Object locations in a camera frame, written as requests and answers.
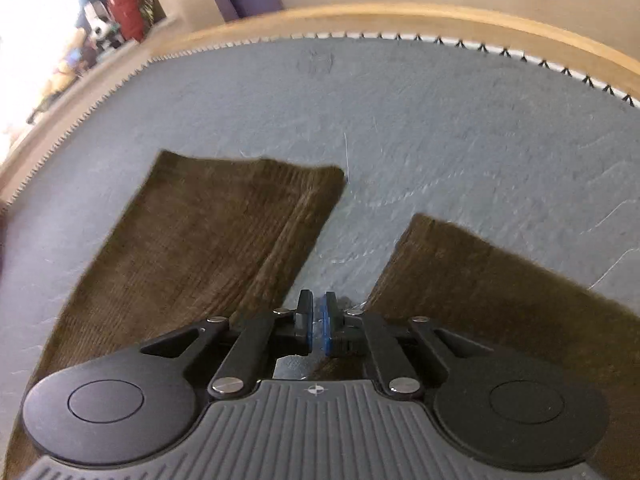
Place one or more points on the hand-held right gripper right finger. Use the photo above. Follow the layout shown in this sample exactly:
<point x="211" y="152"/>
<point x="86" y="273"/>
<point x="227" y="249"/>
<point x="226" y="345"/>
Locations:
<point x="328" y="325"/>

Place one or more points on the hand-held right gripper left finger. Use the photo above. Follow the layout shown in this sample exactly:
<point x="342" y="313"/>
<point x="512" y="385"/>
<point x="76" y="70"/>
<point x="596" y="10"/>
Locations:
<point x="305" y="321"/>

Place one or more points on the yellow bear plush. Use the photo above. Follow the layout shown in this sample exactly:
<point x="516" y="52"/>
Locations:
<point x="65" y="67"/>

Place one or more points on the panda plush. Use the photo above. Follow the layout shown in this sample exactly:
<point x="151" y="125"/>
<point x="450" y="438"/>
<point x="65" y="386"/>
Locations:
<point x="102" y="27"/>

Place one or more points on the red cushion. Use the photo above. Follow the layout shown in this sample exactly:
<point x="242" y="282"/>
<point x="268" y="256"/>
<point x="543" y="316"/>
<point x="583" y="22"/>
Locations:
<point x="131" y="0"/>

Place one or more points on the wooden bed frame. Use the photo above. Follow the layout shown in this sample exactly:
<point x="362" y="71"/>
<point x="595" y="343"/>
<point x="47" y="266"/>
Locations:
<point x="400" y="15"/>

